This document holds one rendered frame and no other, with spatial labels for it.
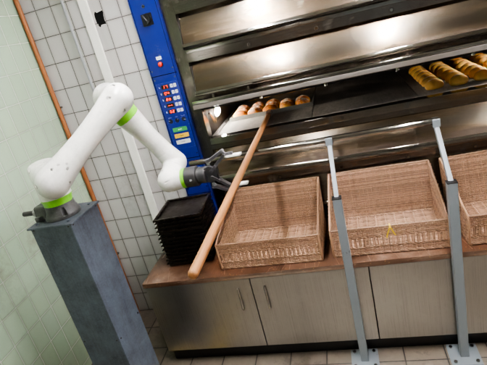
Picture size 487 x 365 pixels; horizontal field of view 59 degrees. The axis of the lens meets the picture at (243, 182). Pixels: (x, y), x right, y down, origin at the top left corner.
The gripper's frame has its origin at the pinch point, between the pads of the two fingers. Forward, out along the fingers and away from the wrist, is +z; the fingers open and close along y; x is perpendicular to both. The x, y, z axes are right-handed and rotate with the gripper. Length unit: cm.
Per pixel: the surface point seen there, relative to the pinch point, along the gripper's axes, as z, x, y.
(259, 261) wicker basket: -8, -16, 58
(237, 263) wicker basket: -21, -19, 60
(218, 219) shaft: 1, 50, -1
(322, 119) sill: 34, -66, 2
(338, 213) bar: 36.8, -5.6, 30.5
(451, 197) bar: 84, -6, 30
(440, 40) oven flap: 96, -61, -28
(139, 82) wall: -65, -66, -40
